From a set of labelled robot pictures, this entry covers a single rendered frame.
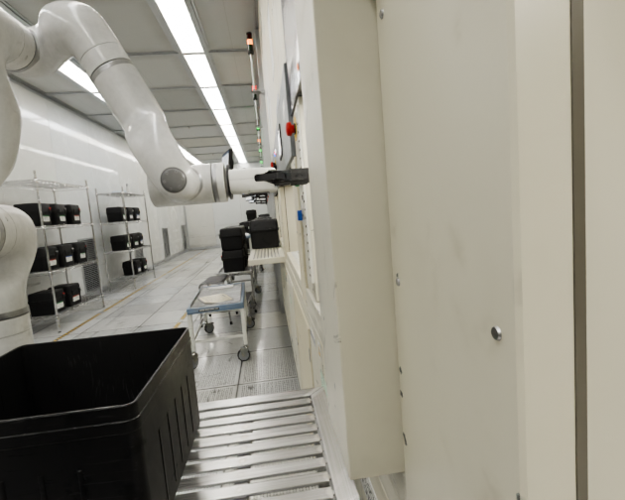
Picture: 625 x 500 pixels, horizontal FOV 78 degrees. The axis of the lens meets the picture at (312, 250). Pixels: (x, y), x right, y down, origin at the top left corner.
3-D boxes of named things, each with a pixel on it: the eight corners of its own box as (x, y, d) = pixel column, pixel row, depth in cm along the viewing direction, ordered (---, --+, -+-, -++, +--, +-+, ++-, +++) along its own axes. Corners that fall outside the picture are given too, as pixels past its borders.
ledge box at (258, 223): (252, 246, 374) (249, 219, 371) (281, 244, 376) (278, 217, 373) (249, 249, 344) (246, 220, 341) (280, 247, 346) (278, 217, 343)
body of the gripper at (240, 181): (228, 200, 88) (277, 196, 90) (223, 198, 78) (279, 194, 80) (224, 168, 88) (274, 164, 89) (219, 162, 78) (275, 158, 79)
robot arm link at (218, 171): (219, 202, 88) (232, 201, 88) (213, 201, 79) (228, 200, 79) (214, 166, 87) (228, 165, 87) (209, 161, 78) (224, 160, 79)
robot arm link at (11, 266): (-63, 328, 75) (-85, 205, 72) (5, 306, 93) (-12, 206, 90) (4, 321, 76) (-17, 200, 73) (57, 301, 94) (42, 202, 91)
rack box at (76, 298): (71, 307, 467) (68, 286, 464) (48, 309, 465) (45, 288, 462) (84, 301, 497) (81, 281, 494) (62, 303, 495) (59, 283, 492)
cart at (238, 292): (202, 332, 380) (197, 284, 375) (255, 325, 388) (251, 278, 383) (187, 371, 284) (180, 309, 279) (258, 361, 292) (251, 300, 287)
